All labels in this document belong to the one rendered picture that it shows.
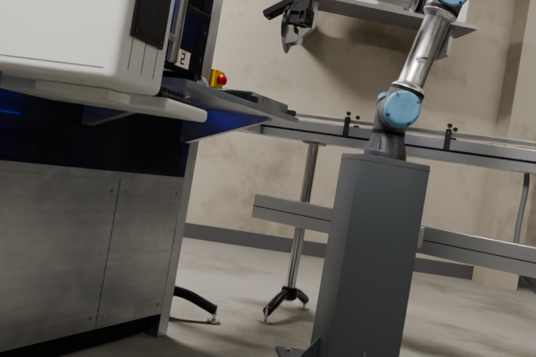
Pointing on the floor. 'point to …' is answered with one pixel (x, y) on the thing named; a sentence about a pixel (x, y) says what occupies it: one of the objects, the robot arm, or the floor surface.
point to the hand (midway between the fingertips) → (284, 49)
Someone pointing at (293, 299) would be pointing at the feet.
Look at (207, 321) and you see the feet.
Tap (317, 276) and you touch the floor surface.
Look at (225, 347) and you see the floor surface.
